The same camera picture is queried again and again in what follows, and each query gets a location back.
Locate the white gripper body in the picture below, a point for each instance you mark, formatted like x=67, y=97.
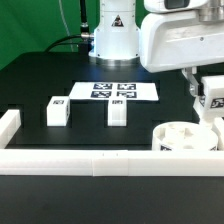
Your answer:
x=179, y=40

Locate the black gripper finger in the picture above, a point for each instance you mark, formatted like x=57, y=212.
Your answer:
x=195, y=87

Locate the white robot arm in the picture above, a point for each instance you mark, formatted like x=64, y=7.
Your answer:
x=116, y=40

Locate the white paper marker sheet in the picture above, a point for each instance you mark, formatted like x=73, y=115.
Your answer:
x=105, y=90

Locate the white U-shaped fence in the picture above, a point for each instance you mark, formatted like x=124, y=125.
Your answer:
x=99, y=162

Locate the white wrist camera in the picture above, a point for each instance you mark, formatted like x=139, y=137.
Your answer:
x=165, y=6

